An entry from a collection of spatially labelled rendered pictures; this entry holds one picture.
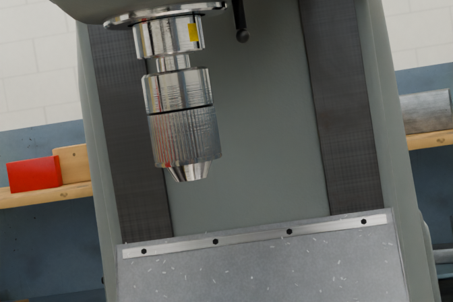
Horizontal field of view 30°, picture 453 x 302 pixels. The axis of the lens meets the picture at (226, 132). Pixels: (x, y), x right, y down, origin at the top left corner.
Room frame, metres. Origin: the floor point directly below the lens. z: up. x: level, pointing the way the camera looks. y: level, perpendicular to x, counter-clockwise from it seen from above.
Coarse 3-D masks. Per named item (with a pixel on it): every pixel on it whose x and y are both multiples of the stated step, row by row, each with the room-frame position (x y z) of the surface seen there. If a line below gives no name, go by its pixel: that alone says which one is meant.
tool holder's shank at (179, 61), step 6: (174, 54) 0.57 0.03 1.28; (180, 54) 0.57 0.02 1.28; (186, 54) 0.58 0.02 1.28; (156, 60) 0.58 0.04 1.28; (162, 60) 0.57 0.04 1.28; (168, 60) 0.57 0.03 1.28; (174, 60) 0.57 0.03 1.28; (180, 60) 0.57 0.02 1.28; (186, 60) 0.58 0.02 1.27; (162, 66) 0.57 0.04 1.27; (168, 66) 0.57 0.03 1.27; (174, 66) 0.57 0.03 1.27; (180, 66) 0.57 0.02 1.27; (186, 66) 0.58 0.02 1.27
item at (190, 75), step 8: (160, 72) 0.56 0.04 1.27; (168, 72) 0.56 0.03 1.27; (176, 72) 0.56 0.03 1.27; (184, 72) 0.56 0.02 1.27; (192, 72) 0.56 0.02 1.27; (200, 72) 0.57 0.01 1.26; (208, 72) 0.58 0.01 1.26; (144, 80) 0.57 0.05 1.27; (152, 80) 0.56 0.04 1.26; (160, 80) 0.56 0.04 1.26; (168, 80) 0.56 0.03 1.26; (176, 80) 0.56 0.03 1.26; (184, 80) 0.56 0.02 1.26; (192, 80) 0.56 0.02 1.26; (200, 80) 0.57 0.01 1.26; (144, 88) 0.57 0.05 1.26; (152, 88) 0.57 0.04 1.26
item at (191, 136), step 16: (208, 80) 0.58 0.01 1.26; (144, 96) 0.58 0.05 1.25; (160, 96) 0.56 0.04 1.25; (176, 96) 0.56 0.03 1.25; (192, 96) 0.56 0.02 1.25; (208, 96) 0.57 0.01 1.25; (160, 112) 0.56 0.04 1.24; (176, 112) 0.56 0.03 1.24; (192, 112) 0.56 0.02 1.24; (208, 112) 0.57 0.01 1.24; (160, 128) 0.56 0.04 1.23; (176, 128) 0.56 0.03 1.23; (192, 128) 0.56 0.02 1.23; (208, 128) 0.57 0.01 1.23; (160, 144) 0.57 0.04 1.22; (176, 144) 0.56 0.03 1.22; (192, 144) 0.56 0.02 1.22; (208, 144) 0.57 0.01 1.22; (160, 160) 0.57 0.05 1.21; (176, 160) 0.56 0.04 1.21; (192, 160) 0.56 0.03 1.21; (208, 160) 0.57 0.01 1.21
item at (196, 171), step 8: (168, 168) 0.58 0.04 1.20; (176, 168) 0.57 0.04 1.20; (184, 168) 0.57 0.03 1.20; (192, 168) 0.57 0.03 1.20; (200, 168) 0.57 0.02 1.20; (208, 168) 0.58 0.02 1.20; (176, 176) 0.57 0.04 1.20; (184, 176) 0.57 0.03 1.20; (192, 176) 0.57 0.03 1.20; (200, 176) 0.57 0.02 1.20
